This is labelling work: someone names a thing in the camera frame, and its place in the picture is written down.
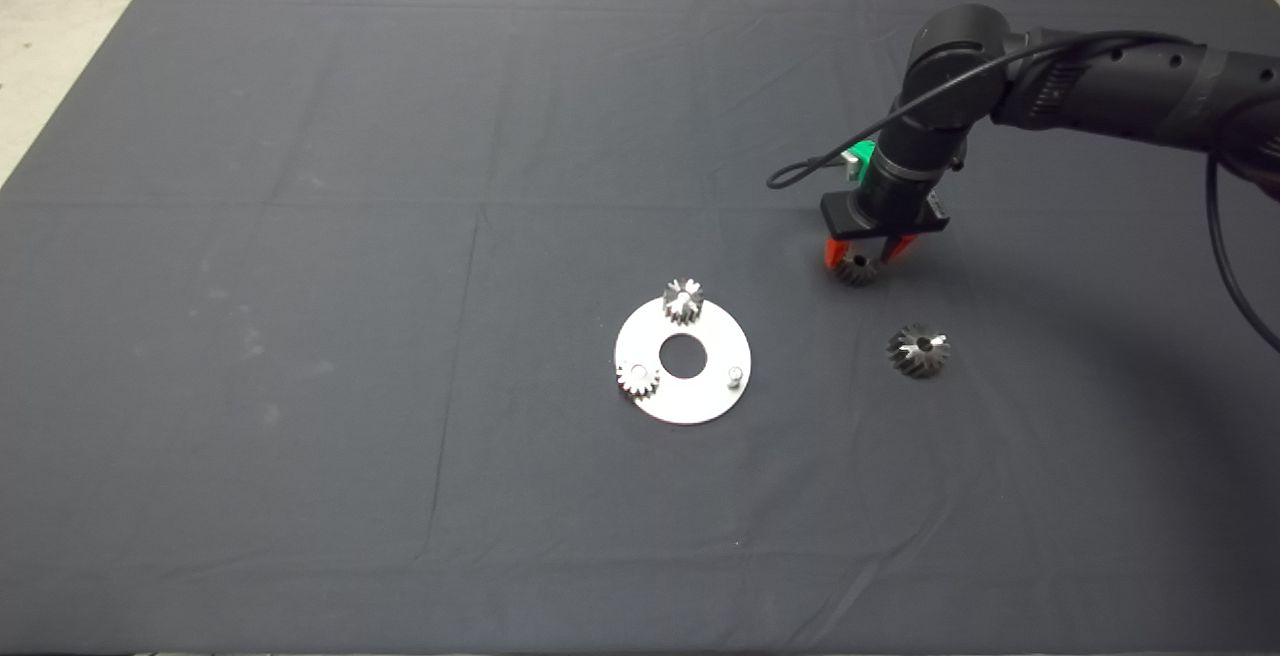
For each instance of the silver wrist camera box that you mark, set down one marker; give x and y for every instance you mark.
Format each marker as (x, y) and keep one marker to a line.
(851, 166)

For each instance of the round metal plate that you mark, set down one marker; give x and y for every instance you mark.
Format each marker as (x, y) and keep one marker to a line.
(700, 401)

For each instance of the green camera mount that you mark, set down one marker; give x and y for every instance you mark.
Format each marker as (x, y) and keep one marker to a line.
(862, 151)

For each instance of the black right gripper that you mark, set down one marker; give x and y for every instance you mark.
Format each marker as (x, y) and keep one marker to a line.
(890, 228)

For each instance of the large steel gear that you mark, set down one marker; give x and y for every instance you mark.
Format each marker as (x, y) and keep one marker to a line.
(918, 351)

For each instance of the small steel gear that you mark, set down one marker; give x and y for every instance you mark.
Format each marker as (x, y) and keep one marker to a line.
(638, 378)
(858, 273)
(684, 302)

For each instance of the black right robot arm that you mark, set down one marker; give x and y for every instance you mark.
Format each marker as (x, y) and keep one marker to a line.
(1100, 86)

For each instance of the dark grey table cloth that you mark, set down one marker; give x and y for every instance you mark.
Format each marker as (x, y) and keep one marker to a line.
(300, 336)

